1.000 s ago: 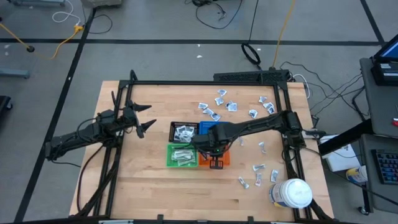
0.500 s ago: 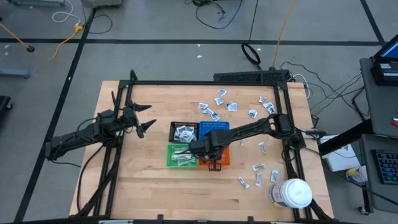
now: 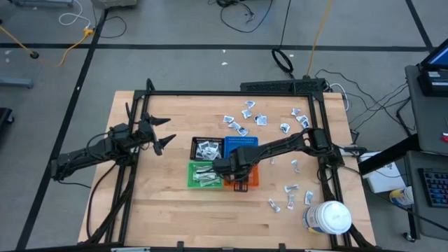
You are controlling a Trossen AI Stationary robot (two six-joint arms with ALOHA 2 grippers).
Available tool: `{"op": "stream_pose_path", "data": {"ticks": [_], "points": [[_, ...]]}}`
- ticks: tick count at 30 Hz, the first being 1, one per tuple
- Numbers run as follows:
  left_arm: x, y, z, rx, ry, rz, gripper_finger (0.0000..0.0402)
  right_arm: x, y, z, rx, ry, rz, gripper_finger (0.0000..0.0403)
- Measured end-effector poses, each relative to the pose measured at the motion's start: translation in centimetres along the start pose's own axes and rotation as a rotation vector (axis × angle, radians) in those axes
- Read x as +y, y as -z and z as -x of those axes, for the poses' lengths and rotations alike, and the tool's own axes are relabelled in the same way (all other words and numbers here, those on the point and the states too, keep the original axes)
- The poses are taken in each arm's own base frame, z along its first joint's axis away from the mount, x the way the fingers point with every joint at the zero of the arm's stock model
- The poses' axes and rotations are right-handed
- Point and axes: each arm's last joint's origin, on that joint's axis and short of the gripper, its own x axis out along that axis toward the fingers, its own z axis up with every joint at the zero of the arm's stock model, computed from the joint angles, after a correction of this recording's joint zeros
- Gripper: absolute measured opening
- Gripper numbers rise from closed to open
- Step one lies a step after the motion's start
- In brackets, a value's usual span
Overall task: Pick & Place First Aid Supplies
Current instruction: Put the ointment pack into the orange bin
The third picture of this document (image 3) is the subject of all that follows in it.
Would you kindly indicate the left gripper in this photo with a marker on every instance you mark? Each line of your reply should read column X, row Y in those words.
column 147, row 134

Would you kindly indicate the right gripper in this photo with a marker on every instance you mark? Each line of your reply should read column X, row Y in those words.
column 232, row 162

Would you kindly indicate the white packet green print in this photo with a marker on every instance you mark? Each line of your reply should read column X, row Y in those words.
column 209, row 182
column 211, row 174
column 201, row 175
column 204, row 168

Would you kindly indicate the small white printed packet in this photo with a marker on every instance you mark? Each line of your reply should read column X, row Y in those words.
column 201, row 150
column 212, row 144
column 290, row 202
column 306, row 124
column 274, row 205
column 234, row 125
column 295, row 112
column 260, row 119
column 246, row 113
column 291, row 189
column 228, row 119
column 284, row 127
column 308, row 197
column 214, row 154
column 272, row 161
column 295, row 165
column 249, row 103
column 242, row 131
column 301, row 118

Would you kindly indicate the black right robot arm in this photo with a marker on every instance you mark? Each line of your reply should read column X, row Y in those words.
column 280, row 143

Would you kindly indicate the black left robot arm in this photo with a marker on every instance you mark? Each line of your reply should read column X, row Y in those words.
column 80, row 157

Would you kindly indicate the orange plastic slotted basket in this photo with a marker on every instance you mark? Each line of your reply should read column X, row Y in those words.
column 255, row 178

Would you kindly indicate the black plastic slotted basket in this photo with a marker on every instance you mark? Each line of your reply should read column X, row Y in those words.
column 193, row 140

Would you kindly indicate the blue plastic slotted basket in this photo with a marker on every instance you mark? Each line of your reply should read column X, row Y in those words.
column 241, row 141

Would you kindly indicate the green plastic slotted basket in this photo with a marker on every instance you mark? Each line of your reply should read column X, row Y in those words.
column 190, row 185

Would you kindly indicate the white lidded wipes canister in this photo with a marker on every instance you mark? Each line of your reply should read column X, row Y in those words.
column 329, row 217

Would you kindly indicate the black perforated strip box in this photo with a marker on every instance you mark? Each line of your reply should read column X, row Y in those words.
column 267, row 86

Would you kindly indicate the black equipment box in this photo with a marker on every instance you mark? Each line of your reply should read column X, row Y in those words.
column 309, row 85

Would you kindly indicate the white paper box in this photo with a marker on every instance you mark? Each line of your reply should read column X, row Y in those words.
column 385, row 178

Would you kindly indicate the grey table foot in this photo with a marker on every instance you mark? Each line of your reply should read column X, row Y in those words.
column 42, row 3
column 15, row 82

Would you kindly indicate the black desk support bar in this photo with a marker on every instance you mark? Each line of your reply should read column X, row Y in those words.
column 392, row 154

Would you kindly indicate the white wipes canister yellow label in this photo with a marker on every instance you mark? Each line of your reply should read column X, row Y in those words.
column 402, row 196

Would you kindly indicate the grey side desk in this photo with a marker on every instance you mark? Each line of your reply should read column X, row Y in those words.
column 427, row 119
column 414, row 217

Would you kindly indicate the black computer keyboard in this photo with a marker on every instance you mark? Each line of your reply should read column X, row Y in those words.
column 435, row 187

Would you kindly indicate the small red object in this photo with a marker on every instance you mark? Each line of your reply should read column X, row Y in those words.
column 445, row 137

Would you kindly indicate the black labelled device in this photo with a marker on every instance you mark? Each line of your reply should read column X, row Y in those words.
column 434, row 82

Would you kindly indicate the laptop with blue screen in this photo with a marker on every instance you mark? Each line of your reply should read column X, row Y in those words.
column 437, row 57

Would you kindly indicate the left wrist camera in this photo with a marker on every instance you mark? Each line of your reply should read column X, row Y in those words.
column 120, row 132

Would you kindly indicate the black metal table frame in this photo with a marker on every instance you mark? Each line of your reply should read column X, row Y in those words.
column 227, row 93

